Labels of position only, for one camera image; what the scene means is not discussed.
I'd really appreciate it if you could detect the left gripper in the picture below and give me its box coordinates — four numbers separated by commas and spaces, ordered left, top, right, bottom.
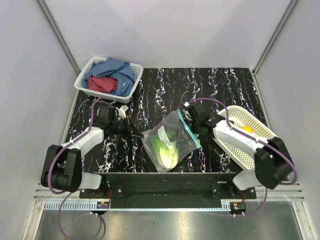
110, 115, 144, 141

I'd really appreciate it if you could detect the clear zip top bag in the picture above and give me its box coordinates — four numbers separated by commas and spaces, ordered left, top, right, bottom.
141, 109, 201, 173

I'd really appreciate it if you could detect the green fake lettuce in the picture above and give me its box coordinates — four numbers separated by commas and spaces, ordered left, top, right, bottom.
152, 131, 179, 171

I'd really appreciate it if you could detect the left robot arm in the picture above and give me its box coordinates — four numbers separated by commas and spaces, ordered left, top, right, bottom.
40, 105, 144, 198

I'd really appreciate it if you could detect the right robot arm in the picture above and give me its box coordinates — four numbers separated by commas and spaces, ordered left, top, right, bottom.
183, 98, 298, 199

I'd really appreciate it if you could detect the white perforated basket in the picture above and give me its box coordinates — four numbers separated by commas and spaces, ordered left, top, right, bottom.
213, 105, 276, 170

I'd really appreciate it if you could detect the black marble pattern mat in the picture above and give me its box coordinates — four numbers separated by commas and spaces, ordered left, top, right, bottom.
66, 67, 266, 173

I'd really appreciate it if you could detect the dark red cloth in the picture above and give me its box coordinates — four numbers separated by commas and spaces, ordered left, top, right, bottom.
88, 76, 118, 94

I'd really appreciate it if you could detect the blue patterned cloth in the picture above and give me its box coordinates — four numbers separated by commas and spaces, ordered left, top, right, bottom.
80, 57, 136, 97

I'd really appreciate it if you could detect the grey plastic basket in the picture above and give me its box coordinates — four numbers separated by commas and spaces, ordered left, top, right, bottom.
74, 57, 143, 104

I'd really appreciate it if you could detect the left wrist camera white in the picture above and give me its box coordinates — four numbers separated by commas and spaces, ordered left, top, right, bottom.
116, 105, 129, 119

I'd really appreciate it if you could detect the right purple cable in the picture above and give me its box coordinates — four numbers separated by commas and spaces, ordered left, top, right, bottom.
188, 97, 299, 216

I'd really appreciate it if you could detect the purple cable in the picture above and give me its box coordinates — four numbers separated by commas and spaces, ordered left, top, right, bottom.
47, 101, 118, 195
188, 97, 299, 216

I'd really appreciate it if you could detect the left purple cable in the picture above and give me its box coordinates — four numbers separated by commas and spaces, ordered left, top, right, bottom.
47, 101, 118, 195

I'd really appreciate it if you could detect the left aluminium frame post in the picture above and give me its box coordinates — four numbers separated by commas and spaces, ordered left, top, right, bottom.
34, 0, 82, 76

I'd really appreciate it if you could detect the aluminium frame post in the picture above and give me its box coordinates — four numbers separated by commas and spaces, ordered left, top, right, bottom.
252, 0, 301, 76
34, 0, 82, 76

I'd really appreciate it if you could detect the aluminium rail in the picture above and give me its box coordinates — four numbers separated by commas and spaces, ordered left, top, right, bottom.
33, 183, 305, 212

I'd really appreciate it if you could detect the right aluminium frame post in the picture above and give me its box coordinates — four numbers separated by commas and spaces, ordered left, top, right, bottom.
252, 0, 301, 76

